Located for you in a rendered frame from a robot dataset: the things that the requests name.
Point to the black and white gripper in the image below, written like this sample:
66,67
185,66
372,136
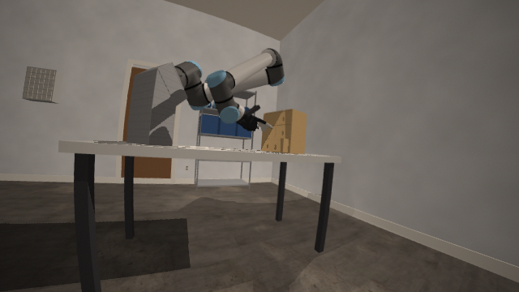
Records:
250,123

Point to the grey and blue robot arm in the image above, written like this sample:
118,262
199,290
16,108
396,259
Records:
222,84

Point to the tan wooden chest of drawers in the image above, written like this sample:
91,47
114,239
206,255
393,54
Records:
298,131

